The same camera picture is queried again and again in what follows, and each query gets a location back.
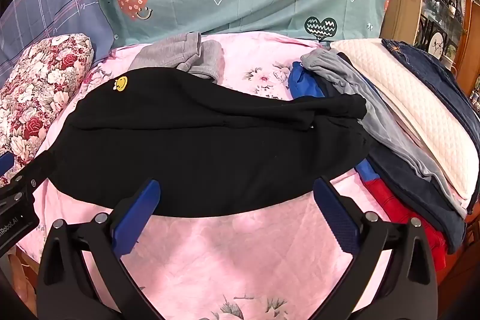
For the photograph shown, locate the blue plaid pillow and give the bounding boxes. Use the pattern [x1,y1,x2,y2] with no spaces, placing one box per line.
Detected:
[0,0,117,86]

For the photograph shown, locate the white quilted pillow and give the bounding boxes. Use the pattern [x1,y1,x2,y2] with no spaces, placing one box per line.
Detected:
[330,39,480,210]

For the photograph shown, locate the decorative white plate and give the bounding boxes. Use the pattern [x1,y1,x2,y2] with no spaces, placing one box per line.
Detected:
[427,31,447,56]

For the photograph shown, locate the dark navy folded garment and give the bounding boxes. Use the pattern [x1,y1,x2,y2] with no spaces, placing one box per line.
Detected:
[315,74,467,255]

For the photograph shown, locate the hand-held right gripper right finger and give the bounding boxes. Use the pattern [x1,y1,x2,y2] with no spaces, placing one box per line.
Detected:
[313,175,439,320]

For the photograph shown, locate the light grey folded garment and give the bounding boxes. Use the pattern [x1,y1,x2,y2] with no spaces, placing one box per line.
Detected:
[300,48,469,219]

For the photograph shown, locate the red floral pillow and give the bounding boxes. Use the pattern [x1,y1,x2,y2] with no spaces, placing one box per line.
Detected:
[0,34,94,171]

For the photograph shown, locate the stack of folded clothes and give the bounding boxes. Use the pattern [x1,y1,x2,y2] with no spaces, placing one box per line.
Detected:
[288,61,449,272]

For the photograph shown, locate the grey pants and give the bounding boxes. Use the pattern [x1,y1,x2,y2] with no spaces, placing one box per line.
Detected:
[127,31,224,82]

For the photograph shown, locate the dark blue denim jeans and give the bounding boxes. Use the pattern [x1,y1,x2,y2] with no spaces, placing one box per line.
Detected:
[380,38,480,144]

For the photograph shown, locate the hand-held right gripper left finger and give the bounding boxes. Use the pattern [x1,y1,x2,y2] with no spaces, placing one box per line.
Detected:
[36,178,162,320]

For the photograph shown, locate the black pants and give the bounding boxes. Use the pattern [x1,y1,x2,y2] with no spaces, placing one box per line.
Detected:
[49,67,376,217]

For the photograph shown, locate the pink floral blanket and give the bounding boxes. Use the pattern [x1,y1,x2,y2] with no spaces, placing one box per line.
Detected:
[15,33,398,320]

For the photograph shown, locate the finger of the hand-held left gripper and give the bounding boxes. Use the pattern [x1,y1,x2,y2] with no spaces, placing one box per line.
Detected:
[0,152,15,177]
[0,151,58,201]

